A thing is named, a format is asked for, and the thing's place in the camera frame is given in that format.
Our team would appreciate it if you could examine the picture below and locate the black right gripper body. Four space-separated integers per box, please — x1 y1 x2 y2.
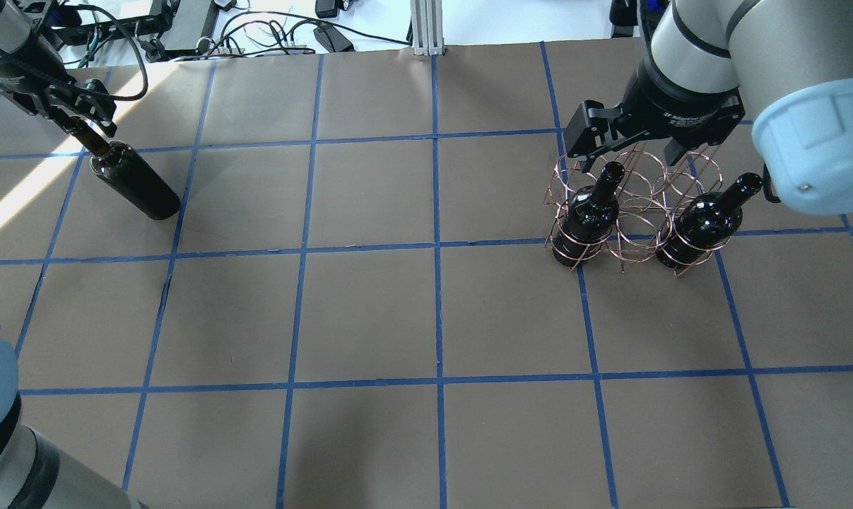
564 60 746 158

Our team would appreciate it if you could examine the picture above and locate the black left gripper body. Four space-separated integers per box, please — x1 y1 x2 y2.
0 67 112 131

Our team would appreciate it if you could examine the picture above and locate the dark wine bottle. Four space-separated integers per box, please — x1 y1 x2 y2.
62 118 181 221
655 172 763 271

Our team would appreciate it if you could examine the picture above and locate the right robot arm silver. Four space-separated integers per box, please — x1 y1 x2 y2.
564 1 853 216

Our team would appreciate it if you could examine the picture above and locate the dark wine bottle in basket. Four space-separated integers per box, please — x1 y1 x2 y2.
655 172 763 271

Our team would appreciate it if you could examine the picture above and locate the black camera cable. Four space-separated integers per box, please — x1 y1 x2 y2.
41 4 150 102

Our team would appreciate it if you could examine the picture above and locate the copper wire wine basket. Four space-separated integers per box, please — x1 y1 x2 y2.
543 142 731 274

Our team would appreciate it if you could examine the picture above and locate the aluminium profile post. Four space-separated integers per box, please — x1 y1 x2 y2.
410 0 446 56

